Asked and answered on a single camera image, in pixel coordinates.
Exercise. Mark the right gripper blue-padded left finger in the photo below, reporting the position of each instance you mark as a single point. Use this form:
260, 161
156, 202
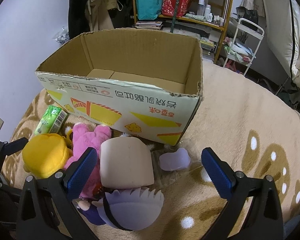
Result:
45, 209

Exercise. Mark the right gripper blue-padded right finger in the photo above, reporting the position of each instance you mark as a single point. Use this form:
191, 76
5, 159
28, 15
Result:
264, 218

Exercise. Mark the yellow plush dog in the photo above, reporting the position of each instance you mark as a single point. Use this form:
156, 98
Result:
45, 154

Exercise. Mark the pink plush bear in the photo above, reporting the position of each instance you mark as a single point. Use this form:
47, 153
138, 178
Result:
83, 138

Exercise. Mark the purple-haired plush doll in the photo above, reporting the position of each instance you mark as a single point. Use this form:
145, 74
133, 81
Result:
127, 210

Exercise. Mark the beige plush cylinder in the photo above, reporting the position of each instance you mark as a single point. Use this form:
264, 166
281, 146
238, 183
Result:
125, 163

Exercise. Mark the green tissue pack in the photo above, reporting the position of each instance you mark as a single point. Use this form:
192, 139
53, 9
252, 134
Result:
51, 121

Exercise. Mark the lilac pad in plastic wrap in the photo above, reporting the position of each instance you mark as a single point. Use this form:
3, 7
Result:
175, 161

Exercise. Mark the open cardboard box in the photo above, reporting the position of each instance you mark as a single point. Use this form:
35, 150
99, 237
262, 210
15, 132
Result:
147, 83

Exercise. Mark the plastic bag with toys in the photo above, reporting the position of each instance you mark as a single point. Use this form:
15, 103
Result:
62, 36

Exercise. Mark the white rolling cart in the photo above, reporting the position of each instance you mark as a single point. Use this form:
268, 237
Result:
239, 56

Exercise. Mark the white mattress leaning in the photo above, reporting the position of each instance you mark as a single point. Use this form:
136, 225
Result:
283, 34

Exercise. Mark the stack of books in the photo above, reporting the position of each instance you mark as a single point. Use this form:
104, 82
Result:
152, 25

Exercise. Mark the beige hanging trousers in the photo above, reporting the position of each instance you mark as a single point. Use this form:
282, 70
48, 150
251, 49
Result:
97, 15

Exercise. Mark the wooden bookshelf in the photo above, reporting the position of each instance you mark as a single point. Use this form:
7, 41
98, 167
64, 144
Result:
204, 19

